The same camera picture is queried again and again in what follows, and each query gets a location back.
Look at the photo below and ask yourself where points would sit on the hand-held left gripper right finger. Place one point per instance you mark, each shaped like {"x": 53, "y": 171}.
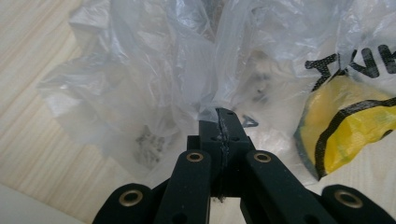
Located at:
{"x": 235, "y": 137}

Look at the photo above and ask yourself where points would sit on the clear printed plastic bag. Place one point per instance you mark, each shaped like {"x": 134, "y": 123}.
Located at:
{"x": 149, "y": 77}

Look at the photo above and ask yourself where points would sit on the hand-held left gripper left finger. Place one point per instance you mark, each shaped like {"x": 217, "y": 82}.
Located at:
{"x": 207, "y": 137}

